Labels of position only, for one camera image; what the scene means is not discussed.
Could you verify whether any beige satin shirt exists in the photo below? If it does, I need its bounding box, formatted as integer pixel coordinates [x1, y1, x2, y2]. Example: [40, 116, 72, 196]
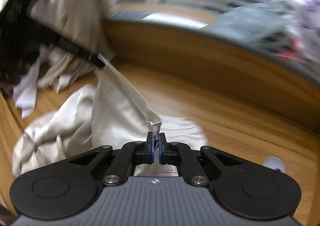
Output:
[12, 64, 208, 177]

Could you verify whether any white paper sheet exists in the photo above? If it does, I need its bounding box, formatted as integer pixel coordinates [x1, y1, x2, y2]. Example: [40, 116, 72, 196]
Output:
[113, 11, 208, 30]

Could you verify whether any clear plastic bag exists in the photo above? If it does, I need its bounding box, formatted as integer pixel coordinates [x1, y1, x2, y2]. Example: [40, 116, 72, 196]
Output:
[209, 0, 319, 63]

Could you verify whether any white garment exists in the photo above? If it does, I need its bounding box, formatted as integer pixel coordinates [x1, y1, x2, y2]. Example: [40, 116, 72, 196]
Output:
[12, 59, 40, 119]

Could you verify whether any grey desk cable grommet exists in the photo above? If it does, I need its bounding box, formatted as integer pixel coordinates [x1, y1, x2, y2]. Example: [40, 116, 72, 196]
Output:
[263, 156, 286, 173]

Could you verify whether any beige garment pile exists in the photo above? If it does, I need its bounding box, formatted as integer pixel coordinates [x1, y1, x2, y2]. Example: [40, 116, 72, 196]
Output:
[31, 0, 115, 93]

